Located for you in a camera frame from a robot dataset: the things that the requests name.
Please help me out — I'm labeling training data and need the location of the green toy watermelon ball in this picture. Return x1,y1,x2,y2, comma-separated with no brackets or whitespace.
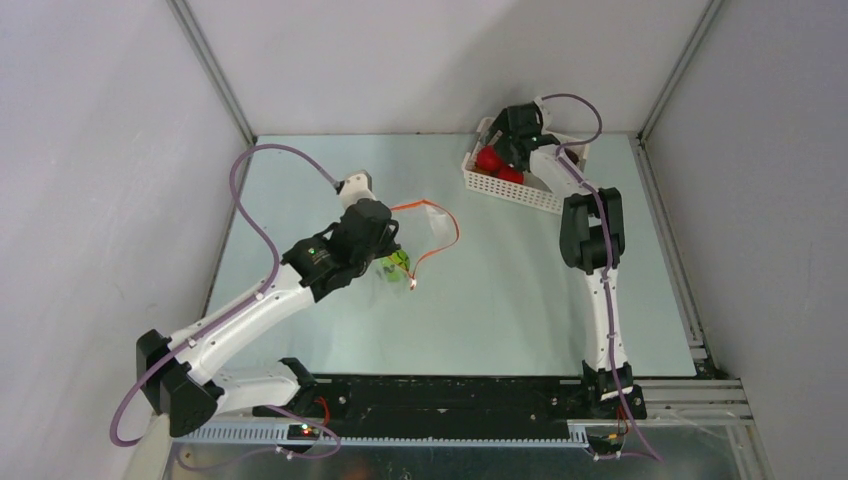
378,249,411,283

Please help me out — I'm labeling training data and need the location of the clear zip bag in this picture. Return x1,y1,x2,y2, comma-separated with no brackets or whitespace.
365,199,461,309

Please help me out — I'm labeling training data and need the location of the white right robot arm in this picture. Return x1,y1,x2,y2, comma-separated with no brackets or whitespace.
481,101,641,421

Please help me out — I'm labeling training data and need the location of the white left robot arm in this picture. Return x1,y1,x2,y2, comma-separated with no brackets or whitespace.
136,199,399,438

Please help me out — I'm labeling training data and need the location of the red toy wax apple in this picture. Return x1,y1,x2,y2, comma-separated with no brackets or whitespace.
496,165,524,185

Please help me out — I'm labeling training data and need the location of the dark purple toy plum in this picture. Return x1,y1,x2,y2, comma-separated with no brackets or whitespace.
562,148,581,167

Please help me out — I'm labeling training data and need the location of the white perforated plastic basket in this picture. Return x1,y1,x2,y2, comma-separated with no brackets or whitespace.
461,117,589,214

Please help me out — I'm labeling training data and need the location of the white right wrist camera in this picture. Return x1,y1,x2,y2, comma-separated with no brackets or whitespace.
533,96,552,131

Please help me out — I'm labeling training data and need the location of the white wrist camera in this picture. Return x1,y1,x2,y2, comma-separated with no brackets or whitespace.
337,170,376,211
533,96,552,131

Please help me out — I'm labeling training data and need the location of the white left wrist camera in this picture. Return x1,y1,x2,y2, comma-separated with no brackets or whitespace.
337,170,376,211

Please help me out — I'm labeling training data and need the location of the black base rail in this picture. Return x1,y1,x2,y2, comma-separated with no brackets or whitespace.
284,374,616,439

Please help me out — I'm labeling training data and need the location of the grey slotted cable duct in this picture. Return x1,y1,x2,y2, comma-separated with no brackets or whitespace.
173,421,589,449

